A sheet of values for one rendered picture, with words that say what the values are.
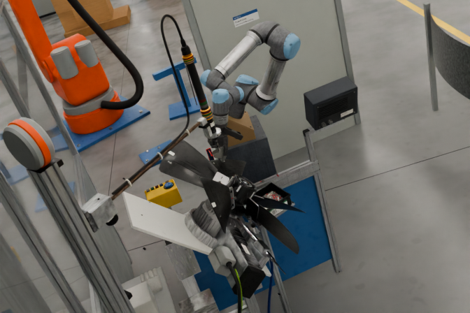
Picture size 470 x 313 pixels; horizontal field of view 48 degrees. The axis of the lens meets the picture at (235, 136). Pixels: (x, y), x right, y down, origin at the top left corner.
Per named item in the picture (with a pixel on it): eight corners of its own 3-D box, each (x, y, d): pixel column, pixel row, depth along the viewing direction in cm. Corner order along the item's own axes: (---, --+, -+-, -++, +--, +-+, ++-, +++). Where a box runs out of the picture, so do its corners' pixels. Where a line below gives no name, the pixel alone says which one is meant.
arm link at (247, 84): (235, 90, 304) (246, 70, 299) (252, 103, 300) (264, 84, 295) (225, 91, 293) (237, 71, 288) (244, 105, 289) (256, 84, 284)
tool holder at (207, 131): (212, 142, 215) (205, 122, 210) (199, 140, 219) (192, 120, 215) (224, 130, 221) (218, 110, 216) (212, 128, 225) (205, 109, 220)
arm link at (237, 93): (229, 78, 253) (217, 84, 244) (247, 91, 249) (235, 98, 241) (224, 91, 257) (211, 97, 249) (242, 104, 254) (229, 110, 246)
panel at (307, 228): (210, 315, 312) (175, 233, 279) (210, 314, 312) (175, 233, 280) (332, 258, 325) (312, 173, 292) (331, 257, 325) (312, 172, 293)
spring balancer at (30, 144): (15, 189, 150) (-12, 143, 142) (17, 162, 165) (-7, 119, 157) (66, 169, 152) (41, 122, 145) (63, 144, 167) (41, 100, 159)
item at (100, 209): (97, 233, 174) (87, 214, 170) (84, 228, 178) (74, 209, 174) (119, 214, 180) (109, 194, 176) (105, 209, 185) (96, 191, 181)
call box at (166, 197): (154, 216, 265) (147, 200, 260) (150, 205, 273) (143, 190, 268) (183, 203, 267) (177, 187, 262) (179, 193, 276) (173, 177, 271)
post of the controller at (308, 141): (311, 163, 287) (305, 133, 278) (309, 160, 290) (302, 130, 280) (316, 160, 288) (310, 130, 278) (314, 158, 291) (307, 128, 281)
